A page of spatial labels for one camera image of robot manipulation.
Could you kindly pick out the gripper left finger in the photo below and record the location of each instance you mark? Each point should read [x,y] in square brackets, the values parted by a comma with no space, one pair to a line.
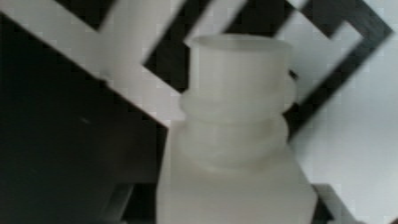
[117,204]

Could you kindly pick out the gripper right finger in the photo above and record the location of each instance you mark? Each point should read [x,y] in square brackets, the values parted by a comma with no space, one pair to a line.
[331,213]

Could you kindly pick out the white leg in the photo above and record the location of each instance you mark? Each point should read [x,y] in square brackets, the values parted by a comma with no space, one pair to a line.
[231,180]

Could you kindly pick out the paper sheet with markers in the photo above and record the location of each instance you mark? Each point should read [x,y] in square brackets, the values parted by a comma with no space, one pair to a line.
[94,72]

